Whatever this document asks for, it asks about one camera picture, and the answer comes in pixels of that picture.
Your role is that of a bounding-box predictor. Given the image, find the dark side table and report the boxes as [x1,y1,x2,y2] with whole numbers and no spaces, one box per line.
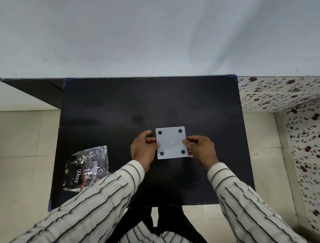
[0,78,65,109]

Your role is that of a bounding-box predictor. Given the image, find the person's right forearm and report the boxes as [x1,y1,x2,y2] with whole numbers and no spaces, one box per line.
[207,162,301,243]

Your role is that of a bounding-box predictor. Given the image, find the floral patterned cloth cover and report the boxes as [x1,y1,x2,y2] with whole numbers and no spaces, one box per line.
[237,76,320,234]

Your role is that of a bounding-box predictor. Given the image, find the clear plastic bag of soaps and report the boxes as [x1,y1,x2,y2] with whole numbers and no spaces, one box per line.
[63,146,111,193]

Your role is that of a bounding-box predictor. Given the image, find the person's left hand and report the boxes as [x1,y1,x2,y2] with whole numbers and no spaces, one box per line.
[130,130,161,173]

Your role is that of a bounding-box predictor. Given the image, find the black table cover sheet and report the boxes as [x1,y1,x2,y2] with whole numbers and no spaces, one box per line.
[49,75,256,213]

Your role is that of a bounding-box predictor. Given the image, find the person's right hand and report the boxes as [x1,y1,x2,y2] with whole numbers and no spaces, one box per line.
[182,135,220,172]

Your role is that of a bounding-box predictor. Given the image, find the person's left forearm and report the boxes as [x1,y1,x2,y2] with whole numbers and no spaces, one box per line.
[9,160,145,243]

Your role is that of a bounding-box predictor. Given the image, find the white square plate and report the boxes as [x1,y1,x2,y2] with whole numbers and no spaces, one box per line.
[155,126,189,160]

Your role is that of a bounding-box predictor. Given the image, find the person's black trousers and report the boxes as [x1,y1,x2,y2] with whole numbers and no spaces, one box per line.
[106,205,208,243]

